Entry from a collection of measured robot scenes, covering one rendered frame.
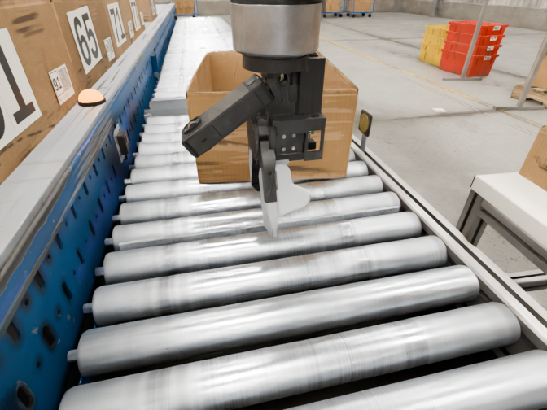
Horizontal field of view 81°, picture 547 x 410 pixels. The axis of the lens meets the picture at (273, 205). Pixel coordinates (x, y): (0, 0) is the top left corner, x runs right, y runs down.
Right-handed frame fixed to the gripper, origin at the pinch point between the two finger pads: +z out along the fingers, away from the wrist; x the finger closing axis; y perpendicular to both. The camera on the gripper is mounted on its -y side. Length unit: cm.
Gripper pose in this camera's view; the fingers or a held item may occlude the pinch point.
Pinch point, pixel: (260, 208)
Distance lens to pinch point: 45.5
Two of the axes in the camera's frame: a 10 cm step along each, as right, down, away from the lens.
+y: 9.8, -1.2, 1.8
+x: -2.1, -5.5, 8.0
